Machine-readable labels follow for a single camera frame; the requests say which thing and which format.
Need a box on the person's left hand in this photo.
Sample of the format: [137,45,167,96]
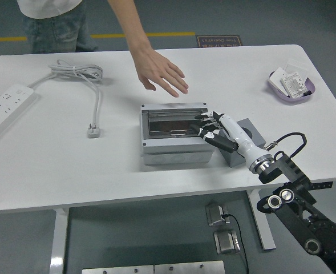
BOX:
[135,48,189,98]

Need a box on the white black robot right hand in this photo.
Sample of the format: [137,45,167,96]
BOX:
[189,111,271,172]

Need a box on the smoky transparent box lid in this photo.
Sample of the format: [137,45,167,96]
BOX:
[147,108,206,139]

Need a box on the grey cube battery holder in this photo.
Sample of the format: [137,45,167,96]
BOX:
[220,117,267,168]

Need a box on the grey plastic electrical box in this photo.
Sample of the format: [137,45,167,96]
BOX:
[140,102,216,166]

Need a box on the metal floor socket box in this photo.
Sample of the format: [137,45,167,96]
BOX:
[205,202,229,228]
[213,229,241,255]

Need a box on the purple plastic tray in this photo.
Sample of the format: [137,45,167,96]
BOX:
[267,67,318,106]

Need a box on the black floor sign mat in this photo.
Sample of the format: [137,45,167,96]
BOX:
[195,34,244,49]

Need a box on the white printed socket panel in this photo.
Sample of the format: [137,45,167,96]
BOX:
[280,71,310,99]

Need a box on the clear square plastic packet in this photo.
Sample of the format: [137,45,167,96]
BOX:
[283,59,311,78]

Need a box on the white table leg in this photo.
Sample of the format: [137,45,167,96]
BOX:
[49,207,70,274]
[246,190,277,251]

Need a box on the person's torso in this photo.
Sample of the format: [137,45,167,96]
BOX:
[16,0,99,54]

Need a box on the grey metal plate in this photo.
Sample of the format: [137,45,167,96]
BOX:
[153,260,225,274]
[81,264,155,274]

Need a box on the white power strip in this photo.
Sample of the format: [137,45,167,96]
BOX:
[0,83,39,144]

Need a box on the black floor cable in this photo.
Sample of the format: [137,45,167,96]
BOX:
[221,212,250,274]

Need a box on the white power cable with plug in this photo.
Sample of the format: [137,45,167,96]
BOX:
[27,58,104,139]

